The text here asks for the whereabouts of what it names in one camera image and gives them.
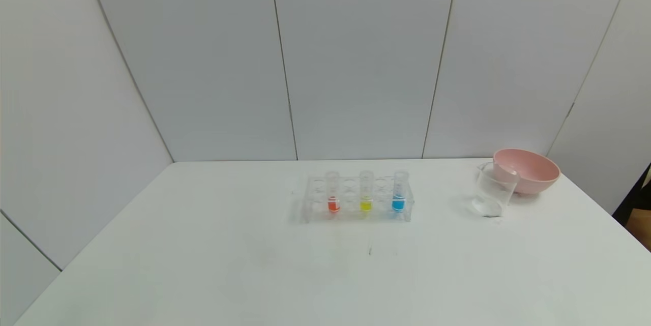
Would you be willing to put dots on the red pigment test tube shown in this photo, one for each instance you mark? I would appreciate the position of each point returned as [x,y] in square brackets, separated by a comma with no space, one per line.
[333,205]

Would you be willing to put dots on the blue pigment test tube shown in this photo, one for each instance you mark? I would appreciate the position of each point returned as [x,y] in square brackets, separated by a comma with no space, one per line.
[398,205]

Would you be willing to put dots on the clear plastic test tube rack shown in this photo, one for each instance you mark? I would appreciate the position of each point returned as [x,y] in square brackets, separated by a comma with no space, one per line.
[351,199]

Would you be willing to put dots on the yellow pigment test tube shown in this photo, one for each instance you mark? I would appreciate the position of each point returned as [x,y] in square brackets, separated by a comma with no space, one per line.
[366,205]

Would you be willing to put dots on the clear plastic beaker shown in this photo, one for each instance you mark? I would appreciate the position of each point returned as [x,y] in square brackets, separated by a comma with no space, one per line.
[491,191]

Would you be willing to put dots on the pink plastic bowl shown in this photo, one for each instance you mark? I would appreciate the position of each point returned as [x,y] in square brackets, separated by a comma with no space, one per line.
[531,173]

